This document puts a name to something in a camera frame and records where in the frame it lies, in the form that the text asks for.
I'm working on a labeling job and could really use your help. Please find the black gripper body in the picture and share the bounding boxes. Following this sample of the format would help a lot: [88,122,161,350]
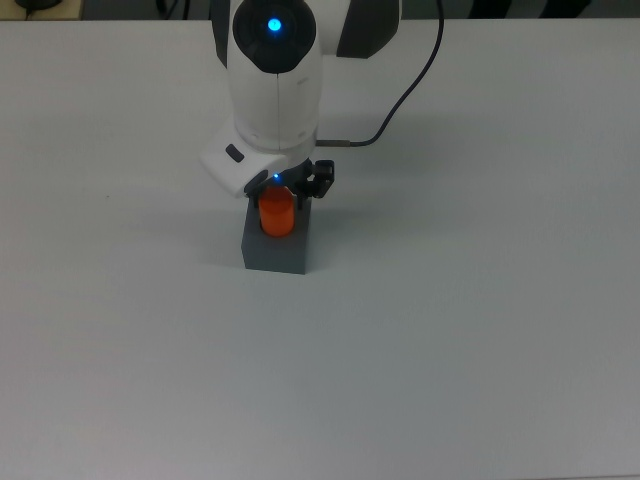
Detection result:
[279,160,314,191]

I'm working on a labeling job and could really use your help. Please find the orange cylinder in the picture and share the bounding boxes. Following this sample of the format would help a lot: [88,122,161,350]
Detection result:
[258,185,297,238]

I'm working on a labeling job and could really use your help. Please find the grey block with round hole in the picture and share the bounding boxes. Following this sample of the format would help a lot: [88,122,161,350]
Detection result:
[239,196,312,275]

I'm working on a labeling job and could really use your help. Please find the dark background furniture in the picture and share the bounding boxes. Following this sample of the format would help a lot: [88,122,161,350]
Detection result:
[468,0,592,20]

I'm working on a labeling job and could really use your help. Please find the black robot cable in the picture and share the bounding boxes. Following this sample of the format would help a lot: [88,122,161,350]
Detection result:
[314,0,445,149]

